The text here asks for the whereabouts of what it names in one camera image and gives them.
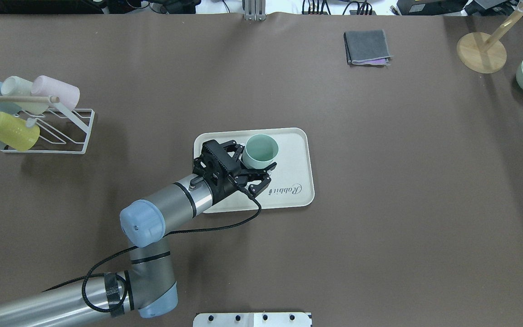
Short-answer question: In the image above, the aluminium frame post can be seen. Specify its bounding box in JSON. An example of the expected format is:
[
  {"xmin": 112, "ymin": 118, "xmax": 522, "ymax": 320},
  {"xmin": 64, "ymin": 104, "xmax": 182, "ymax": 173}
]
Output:
[{"xmin": 242, "ymin": 0, "xmax": 267, "ymax": 21}]

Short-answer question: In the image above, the cream rabbit tray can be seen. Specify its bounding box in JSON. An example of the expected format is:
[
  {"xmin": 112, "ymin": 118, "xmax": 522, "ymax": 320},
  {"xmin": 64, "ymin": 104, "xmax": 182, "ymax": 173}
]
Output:
[{"xmin": 193, "ymin": 128, "xmax": 315, "ymax": 209}]

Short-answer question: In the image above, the white wire cup rack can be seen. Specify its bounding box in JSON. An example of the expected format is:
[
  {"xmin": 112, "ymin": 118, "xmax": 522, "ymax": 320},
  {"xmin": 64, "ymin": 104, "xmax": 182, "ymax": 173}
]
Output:
[{"xmin": 0, "ymin": 96, "xmax": 96, "ymax": 155}]

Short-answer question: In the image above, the cream white plastic cup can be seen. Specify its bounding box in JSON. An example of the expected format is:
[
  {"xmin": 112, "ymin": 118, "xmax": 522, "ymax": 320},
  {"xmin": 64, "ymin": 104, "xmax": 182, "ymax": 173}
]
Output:
[{"xmin": 0, "ymin": 76, "xmax": 49, "ymax": 114}]

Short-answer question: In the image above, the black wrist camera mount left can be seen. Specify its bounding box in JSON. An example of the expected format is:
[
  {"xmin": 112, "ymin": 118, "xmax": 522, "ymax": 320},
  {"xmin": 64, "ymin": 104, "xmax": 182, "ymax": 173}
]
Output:
[{"xmin": 192, "ymin": 139, "xmax": 227, "ymax": 187}]

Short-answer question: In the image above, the purple folded cloth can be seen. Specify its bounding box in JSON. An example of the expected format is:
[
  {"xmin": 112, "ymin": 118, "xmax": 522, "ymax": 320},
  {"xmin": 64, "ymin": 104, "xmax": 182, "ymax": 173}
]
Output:
[{"xmin": 356, "ymin": 58, "xmax": 389, "ymax": 66}]

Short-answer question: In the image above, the green plastic cup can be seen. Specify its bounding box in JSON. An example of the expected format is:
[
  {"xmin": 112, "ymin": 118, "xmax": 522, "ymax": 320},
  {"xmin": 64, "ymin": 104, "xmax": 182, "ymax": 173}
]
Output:
[{"xmin": 242, "ymin": 134, "xmax": 279, "ymax": 169}]

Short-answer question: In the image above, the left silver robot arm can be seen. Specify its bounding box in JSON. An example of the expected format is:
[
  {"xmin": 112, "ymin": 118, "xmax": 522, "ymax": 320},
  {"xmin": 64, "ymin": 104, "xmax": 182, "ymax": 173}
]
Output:
[{"xmin": 0, "ymin": 139, "xmax": 278, "ymax": 327}]

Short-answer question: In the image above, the grey folded cloth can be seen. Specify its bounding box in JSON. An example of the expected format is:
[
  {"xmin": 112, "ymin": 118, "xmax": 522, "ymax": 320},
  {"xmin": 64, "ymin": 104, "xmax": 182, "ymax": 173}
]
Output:
[{"xmin": 343, "ymin": 30, "xmax": 392, "ymax": 66}]

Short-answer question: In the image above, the wooden cup tree stand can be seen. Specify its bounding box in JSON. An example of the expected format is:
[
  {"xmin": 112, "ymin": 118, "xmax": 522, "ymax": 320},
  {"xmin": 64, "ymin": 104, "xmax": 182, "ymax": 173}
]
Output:
[{"xmin": 456, "ymin": 0, "xmax": 523, "ymax": 73}]

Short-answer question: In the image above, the white pedestal column base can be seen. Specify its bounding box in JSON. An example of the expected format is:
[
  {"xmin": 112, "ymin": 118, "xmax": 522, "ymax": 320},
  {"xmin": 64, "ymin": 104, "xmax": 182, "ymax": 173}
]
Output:
[{"xmin": 192, "ymin": 311, "xmax": 313, "ymax": 327}]

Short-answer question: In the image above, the pink plastic cup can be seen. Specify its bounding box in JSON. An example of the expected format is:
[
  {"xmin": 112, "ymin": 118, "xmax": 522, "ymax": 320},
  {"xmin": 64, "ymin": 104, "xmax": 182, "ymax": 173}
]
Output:
[{"xmin": 31, "ymin": 76, "xmax": 80, "ymax": 110}]

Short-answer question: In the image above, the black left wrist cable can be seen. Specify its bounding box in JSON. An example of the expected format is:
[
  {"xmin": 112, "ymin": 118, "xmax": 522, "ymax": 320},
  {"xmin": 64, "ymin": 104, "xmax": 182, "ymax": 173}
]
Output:
[{"xmin": 39, "ymin": 184, "xmax": 262, "ymax": 313}]

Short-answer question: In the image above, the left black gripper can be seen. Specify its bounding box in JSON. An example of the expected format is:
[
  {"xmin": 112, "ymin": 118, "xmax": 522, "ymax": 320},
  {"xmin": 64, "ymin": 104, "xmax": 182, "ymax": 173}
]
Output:
[{"xmin": 201, "ymin": 140, "xmax": 277, "ymax": 203}]

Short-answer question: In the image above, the yellow plastic cup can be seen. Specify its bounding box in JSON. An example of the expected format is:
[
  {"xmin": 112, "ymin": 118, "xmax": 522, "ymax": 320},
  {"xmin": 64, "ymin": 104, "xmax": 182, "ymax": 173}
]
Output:
[{"xmin": 0, "ymin": 112, "xmax": 41, "ymax": 152}]

